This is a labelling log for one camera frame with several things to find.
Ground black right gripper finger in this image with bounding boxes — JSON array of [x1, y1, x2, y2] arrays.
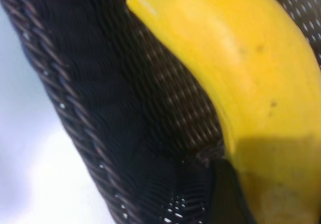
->
[[208, 158, 257, 224]]

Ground yellow banana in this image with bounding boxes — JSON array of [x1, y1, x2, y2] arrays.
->
[[125, 0, 321, 224]]

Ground dark brown wicker basket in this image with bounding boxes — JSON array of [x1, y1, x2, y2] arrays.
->
[[0, 0, 321, 224]]

